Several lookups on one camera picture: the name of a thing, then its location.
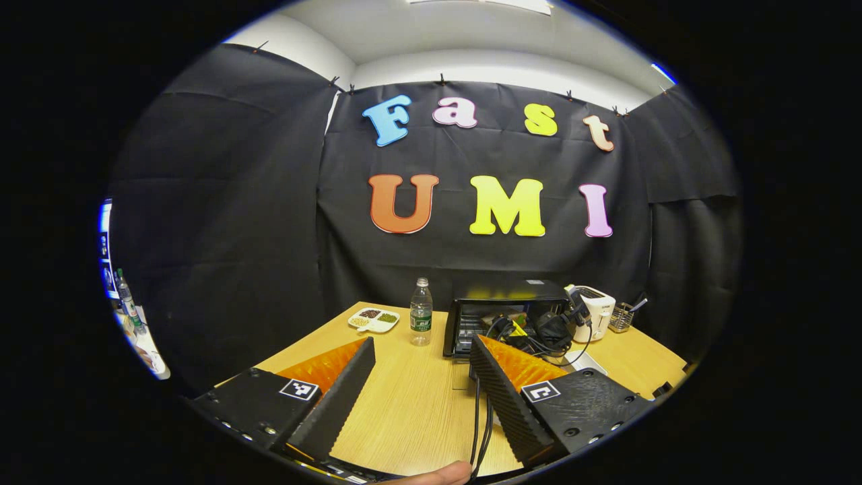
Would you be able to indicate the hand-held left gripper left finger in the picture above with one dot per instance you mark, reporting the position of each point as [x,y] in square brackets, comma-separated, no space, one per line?
[337,407]

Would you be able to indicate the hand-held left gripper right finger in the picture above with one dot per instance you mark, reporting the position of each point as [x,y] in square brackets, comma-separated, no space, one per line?
[512,404]

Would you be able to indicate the black electric oven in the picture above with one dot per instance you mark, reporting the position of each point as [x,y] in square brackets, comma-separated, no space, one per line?
[505,291]

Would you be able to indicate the white toaster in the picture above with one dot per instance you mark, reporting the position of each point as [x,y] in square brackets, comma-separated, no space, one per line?
[601,313]

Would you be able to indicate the silver spoon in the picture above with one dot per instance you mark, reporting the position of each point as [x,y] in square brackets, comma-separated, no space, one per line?
[638,304]

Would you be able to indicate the divided white plate with beans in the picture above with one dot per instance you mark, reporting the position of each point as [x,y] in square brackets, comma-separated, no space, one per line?
[374,319]

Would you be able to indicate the clear water bottle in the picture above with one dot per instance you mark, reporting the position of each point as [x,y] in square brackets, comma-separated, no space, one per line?
[421,316]

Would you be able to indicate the white side table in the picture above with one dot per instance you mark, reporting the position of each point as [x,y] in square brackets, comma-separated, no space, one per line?
[148,353]

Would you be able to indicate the green bottle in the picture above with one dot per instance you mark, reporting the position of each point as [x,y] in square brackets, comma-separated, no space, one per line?
[128,303]

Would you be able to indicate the black backdrop cloth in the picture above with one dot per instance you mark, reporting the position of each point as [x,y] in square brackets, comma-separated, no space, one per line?
[222,202]

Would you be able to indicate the small ceiling light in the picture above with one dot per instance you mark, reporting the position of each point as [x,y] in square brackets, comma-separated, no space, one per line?
[663,73]

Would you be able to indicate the blue-framed board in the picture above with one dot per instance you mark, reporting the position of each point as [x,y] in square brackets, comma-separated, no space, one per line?
[106,249]

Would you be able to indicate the large ceiling light panel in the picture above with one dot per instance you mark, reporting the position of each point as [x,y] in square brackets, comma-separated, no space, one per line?
[485,5]

